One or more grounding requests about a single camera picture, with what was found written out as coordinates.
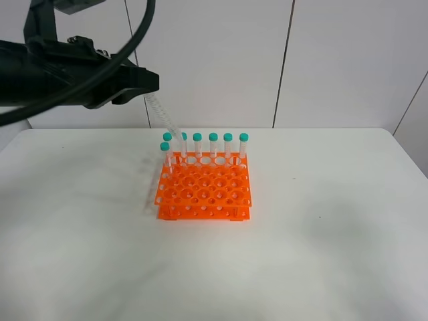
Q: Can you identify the row tube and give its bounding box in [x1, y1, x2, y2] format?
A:
[223, 133, 233, 161]
[180, 132, 187, 160]
[239, 132, 249, 159]
[160, 132, 173, 156]
[193, 132, 202, 158]
[209, 132, 218, 159]

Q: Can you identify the black left camera cable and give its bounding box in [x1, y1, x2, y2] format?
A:
[0, 0, 156, 127]

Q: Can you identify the orange test tube rack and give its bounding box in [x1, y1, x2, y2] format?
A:
[154, 152, 252, 221]

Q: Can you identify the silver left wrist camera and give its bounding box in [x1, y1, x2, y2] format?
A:
[23, 0, 104, 44]

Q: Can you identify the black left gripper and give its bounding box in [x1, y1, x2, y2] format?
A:
[26, 36, 160, 109]

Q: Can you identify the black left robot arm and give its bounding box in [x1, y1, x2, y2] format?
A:
[1, 36, 159, 109]

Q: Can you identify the teal-capped test tube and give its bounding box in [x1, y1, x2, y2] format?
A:
[144, 93, 183, 141]
[160, 142, 173, 174]

